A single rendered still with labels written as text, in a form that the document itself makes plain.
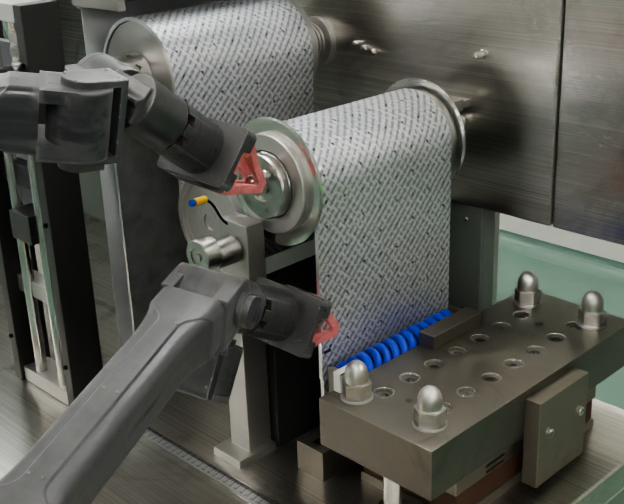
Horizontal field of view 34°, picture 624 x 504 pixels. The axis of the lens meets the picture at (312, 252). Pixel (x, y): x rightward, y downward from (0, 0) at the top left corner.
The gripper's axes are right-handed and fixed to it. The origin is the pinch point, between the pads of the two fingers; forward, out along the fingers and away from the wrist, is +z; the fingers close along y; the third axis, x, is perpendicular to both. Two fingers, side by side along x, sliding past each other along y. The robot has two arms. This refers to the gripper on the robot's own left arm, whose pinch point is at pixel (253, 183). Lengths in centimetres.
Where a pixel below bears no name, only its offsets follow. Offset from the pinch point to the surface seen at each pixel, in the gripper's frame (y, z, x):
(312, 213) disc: 5.1, 5.1, -0.2
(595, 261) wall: -92, 293, 72
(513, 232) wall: -131, 294, 74
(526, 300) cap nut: 14.7, 40.4, 4.4
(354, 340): 6.2, 20.7, -10.2
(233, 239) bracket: -3.7, 4.8, -5.9
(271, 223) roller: -0.7, 6.2, -2.5
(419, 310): 6.7, 30.3, -2.9
